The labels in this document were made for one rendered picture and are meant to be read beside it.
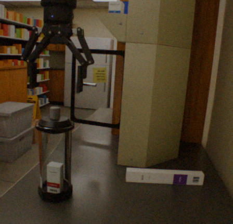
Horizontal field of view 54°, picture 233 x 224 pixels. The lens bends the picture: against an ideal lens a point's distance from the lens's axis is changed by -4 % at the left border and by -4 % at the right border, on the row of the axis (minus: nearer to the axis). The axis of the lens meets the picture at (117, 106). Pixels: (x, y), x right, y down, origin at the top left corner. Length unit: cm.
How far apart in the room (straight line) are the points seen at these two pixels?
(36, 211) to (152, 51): 62
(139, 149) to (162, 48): 39
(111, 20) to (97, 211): 63
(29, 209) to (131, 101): 49
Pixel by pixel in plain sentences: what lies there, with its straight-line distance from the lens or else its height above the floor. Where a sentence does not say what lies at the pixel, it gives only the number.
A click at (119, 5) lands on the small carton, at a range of 96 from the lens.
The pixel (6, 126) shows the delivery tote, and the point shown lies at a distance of 304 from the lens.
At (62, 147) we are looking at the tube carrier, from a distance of 66.
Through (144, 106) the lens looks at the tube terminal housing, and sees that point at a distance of 87.
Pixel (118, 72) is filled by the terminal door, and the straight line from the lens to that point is 119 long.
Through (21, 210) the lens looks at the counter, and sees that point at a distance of 72.
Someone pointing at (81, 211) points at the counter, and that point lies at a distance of 70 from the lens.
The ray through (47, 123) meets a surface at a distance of 64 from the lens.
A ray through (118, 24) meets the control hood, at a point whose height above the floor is 147.
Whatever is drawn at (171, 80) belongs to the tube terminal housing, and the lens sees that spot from 93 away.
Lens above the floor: 136
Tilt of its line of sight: 12 degrees down
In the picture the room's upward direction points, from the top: 4 degrees clockwise
